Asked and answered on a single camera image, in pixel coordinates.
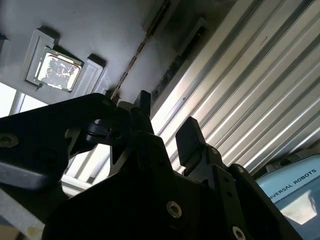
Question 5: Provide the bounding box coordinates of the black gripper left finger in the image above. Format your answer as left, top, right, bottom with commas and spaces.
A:
0, 89, 186, 219

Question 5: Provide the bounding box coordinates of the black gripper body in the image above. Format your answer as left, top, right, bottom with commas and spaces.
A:
41, 162, 301, 240

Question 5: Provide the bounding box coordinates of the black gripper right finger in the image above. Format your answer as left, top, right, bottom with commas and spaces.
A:
174, 115, 297, 240

